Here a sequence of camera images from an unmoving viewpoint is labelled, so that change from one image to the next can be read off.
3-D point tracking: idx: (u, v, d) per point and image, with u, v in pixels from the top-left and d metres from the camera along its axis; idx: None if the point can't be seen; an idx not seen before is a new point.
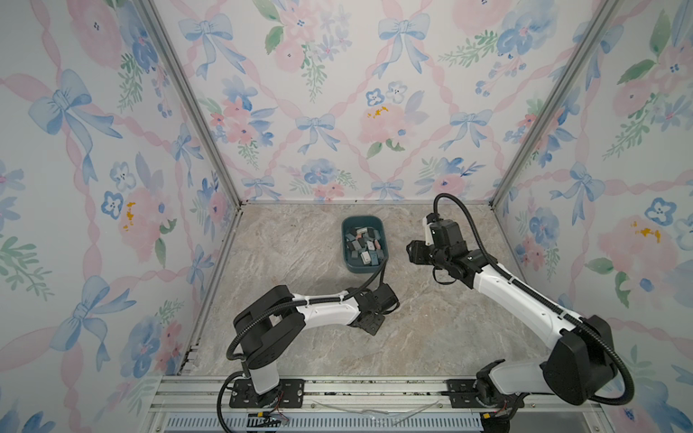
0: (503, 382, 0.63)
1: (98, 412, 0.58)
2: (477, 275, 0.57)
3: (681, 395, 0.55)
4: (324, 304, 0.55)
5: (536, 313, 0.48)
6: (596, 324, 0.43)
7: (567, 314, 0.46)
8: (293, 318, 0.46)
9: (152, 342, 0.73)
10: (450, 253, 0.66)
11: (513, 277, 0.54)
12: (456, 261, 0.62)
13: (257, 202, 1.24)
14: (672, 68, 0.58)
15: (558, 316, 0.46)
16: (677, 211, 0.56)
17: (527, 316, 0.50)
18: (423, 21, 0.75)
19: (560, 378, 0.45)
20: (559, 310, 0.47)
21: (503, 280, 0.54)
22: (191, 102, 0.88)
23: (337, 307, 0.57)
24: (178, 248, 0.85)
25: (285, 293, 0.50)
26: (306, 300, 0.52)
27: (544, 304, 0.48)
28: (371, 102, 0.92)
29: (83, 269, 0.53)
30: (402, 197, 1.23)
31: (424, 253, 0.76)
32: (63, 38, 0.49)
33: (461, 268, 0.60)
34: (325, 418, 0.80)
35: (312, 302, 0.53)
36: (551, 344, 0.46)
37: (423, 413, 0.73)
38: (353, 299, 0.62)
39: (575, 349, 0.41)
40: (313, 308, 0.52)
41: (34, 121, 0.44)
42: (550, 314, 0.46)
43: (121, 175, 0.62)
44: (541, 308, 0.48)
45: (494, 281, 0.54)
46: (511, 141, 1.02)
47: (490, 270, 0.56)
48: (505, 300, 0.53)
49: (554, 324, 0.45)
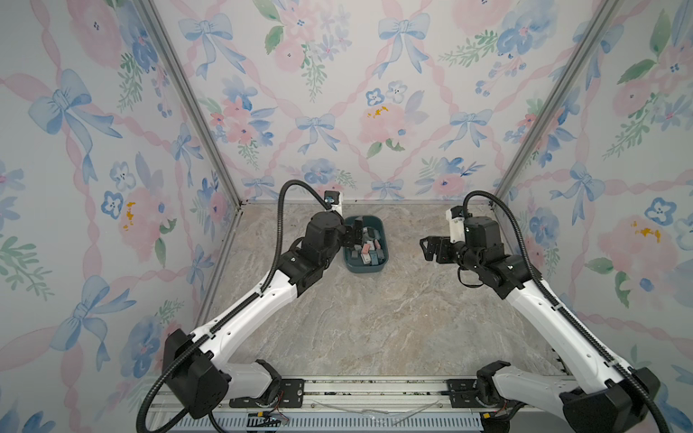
0: (504, 389, 0.63)
1: (98, 412, 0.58)
2: (517, 290, 0.50)
3: (681, 395, 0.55)
4: (235, 317, 0.45)
5: (578, 353, 0.43)
6: (645, 377, 0.39)
7: (616, 363, 0.41)
8: (197, 365, 0.39)
9: (152, 342, 0.73)
10: (485, 257, 0.58)
11: (560, 304, 0.47)
12: (492, 268, 0.54)
13: (257, 202, 1.24)
14: (672, 68, 0.58)
15: (605, 363, 0.41)
16: (677, 211, 0.56)
17: (563, 349, 0.45)
18: (423, 21, 0.75)
19: (584, 419, 0.43)
20: (608, 356, 0.41)
21: (546, 306, 0.47)
22: (191, 102, 0.88)
23: (255, 306, 0.47)
24: (178, 248, 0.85)
25: (182, 335, 0.42)
26: (208, 332, 0.43)
27: (591, 343, 0.43)
28: (371, 102, 0.92)
29: (83, 269, 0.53)
30: (402, 197, 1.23)
31: (448, 252, 0.69)
32: (63, 38, 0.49)
33: (496, 275, 0.52)
34: (324, 418, 0.80)
35: (219, 326, 0.44)
36: (586, 385, 0.42)
37: (424, 412, 0.73)
38: (281, 273, 0.52)
39: (618, 405, 0.37)
40: (224, 330, 0.43)
41: (34, 121, 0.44)
42: (596, 358, 0.41)
43: (121, 175, 0.62)
44: (586, 349, 0.42)
45: (536, 306, 0.48)
46: (511, 141, 1.02)
47: (532, 287, 0.49)
48: (540, 325, 0.48)
49: (600, 371, 0.40)
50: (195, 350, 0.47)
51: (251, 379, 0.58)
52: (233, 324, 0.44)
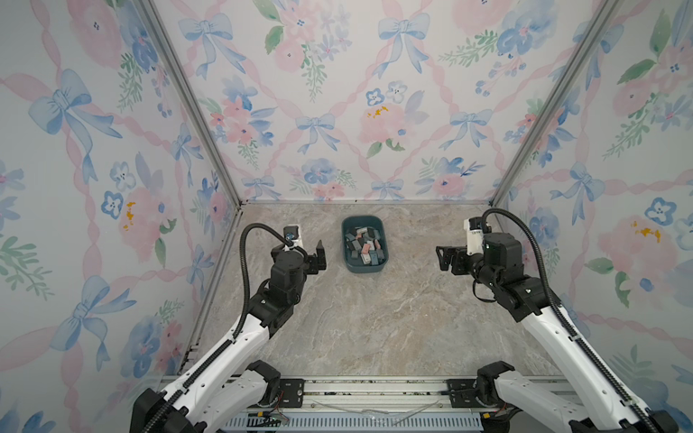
0: (507, 395, 0.63)
1: (98, 412, 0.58)
2: (534, 317, 0.49)
3: (680, 395, 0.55)
4: (209, 368, 0.45)
5: (595, 388, 0.41)
6: (661, 419, 0.38)
7: (634, 403, 0.39)
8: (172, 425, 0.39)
9: (152, 342, 0.73)
10: (503, 278, 0.55)
11: (578, 335, 0.45)
12: (508, 289, 0.53)
13: (257, 202, 1.24)
14: (672, 68, 0.58)
15: (621, 400, 0.40)
16: (677, 211, 0.56)
17: (577, 381, 0.44)
18: (423, 21, 0.75)
19: None
20: (626, 395, 0.40)
21: (564, 336, 0.46)
22: (191, 102, 0.88)
23: (228, 354, 0.48)
24: (178, 248, 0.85)
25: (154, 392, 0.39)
26: (181, 387, 0.43)
27: (607, 379, 0.41)
28: (371, 102, 0.92)
29: (83, 268, 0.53)
30: (402, 197, 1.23)
31: (464, 262, 0.67)
32: (63, 38, 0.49)
33: (513, 298, 0.51)
34: (325, 418, 0.80)
35: (193, 379, 0.44)
36: (600, 422, 0.41)
37: (423, 413, 0.73)
38: (253, 318, 0.53)
39: None
40: (198, 382, 0.43)
41: (34, 121, 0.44)
42: (613, 395, 0.40)
43: (121, 175, 0.62)
44: (602, 384, 0.41)
45: (552, 334, 0.47)
46: (511, 141, 1.02)
47: (549, 314, 0.48)
48: (556, 354, 0.47)
49: (614, 409, 0.39)
50: (170, 407, 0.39)
51: (244, 396, 0.58)
52: (208, 375, 0.45)
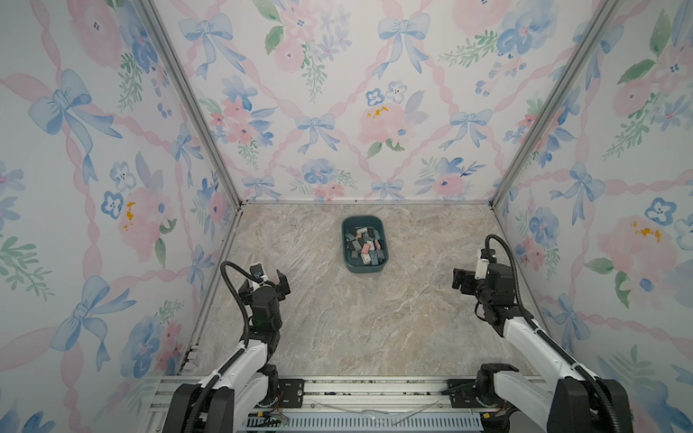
0: (503, 391, 0.63)
1: (98, 412, 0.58)
2: (506, 321, 0.61)
3: (680, 395, 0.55)
4: (234, 364, 0.53)
5: (549, 361, 0.49)
6: (611, 386, 0.42)
7: (577, 365, 0.47)
8: (220, 394, 0.44)
9: (152, 343, 0.73)
10: (492, 299, 0.69)
11: (540, 328, 0.57)
12: (494, 308, 0.66)
13: (257, 202, 1.24)
14: (672, 68, 0.58)
15: (569, 366, 0.47)
16: (677, 211, 0.56)
17: (541, 364, 0.51)
18: (423, 21, 0.75)
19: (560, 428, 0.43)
20: (572, 361, 0.48)
21: (528, 328, 0.57)
22: (191, 102, 0.88)
23: (246, 357, 0.56)
24: (178, 248, 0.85)
25: (187, 386, 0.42)
26: (217, 373, 0.50)
27: (559, 353, 0.50)
28: (371, 102, 0.92)
29: (83, 269, 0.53)
30: (402, 197, 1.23)
31: (471, 283, 0.80)
32: (63, 38, 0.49)
33: (495, 315, 0.64)
34: (325, 418, 0.80)
35: (224, 371, 0.51)
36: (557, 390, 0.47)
37: (423, 413, 0.73)
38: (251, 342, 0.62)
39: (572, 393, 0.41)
40: (227, 374, 0.50)
41: (34, 121, 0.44)
42: (563, 363, 0.47)
43: (121, 175, 0.62)
44: (555, 357, 0.49)
45: (521, 330, 0.57)
46: (511, 141, 1.02)
47: (521, 320, 0.59)
48: (528, 349, 0.55)
49: (562, 371, 0.46)
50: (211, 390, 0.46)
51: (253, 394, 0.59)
52: (235, 367, 0.52)
